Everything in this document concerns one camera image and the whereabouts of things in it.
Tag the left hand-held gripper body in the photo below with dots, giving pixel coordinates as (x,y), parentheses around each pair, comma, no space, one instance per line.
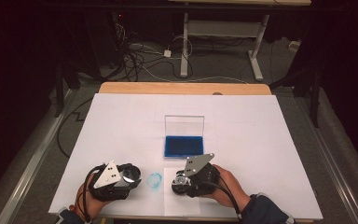
(107,179)

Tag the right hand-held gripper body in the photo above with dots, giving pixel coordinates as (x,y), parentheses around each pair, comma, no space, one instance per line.
(200,174)

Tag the person's left hand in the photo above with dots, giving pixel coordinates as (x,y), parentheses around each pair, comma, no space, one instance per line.
(88,199)

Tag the person's right hand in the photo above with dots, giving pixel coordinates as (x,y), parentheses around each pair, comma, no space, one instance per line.
(228,186)

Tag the white paper sheet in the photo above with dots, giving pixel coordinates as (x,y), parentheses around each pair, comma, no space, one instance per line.
(180,207)

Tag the blue round ink mark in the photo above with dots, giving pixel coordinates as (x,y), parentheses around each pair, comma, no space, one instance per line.
(154,180)

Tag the blue ink pad clear case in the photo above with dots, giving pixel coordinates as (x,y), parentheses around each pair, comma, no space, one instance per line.
(183,143)

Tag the large white table cover sheet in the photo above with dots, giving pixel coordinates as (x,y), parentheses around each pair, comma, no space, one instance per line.
(130,124)

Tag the black stand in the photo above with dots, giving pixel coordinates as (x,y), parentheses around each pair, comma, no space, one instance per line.
(59,93)
(315,99)

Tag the white power adapter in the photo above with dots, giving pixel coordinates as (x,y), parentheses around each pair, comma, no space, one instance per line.
(167,53)

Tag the white power strip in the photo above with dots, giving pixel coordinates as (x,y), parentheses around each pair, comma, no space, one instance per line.
(294,46)

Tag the metal floor rail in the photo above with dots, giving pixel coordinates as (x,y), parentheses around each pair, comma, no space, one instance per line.
(28,168)
(332,168)

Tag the white metal desk frame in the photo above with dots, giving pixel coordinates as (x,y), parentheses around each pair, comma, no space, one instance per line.
(223,29)

